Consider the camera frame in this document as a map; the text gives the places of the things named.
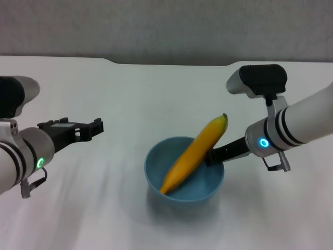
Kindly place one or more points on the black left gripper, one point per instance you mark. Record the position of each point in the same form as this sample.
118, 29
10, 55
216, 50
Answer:
61, 135

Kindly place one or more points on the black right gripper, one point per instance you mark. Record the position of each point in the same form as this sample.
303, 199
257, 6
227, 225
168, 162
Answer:
232, 149

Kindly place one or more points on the yellow banana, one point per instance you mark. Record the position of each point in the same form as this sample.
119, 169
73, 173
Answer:
192, 156

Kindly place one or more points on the blue bowl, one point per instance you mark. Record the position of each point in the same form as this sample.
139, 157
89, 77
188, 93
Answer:
197, 190

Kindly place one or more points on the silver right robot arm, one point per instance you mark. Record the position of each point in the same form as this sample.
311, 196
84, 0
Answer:
294, 125

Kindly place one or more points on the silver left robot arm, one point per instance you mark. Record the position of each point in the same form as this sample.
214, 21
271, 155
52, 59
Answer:
18, 161

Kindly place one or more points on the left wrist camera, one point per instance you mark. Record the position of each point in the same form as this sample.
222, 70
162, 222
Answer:
13, 96

